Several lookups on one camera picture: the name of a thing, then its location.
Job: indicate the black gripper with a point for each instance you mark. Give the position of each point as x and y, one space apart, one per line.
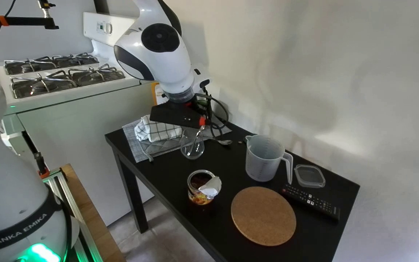
175 113

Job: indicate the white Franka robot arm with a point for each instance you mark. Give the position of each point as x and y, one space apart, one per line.
156 52

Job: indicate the clear glass jar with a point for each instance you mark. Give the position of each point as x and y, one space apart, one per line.
193 151

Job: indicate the silver metal spoon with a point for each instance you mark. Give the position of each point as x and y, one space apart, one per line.
225 142

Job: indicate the white checked dish towel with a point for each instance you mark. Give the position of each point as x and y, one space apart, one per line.
159 129

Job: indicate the translucent plastic measuring jug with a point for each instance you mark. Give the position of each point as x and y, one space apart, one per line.
263 160

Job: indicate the round cork mat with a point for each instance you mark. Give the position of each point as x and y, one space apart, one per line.
263 215

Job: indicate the white gas stove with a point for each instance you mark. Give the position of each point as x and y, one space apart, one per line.
84 125

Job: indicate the black stove burner grate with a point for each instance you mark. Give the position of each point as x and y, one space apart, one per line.
98 74
74 59
28 65
40 86

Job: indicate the plastic container with lid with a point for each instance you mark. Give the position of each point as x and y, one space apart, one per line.
311 176

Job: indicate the black remote control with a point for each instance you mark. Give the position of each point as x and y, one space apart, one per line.
314 204

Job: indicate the wooden cart top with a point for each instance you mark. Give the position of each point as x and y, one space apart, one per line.
91 212

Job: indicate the black pole with orange clamp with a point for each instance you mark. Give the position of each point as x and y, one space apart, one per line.
34 150

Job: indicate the aluminium profile mount frame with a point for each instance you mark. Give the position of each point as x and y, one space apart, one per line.
74 212

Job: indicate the black camera stand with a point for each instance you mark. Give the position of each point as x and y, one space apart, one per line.
26 20

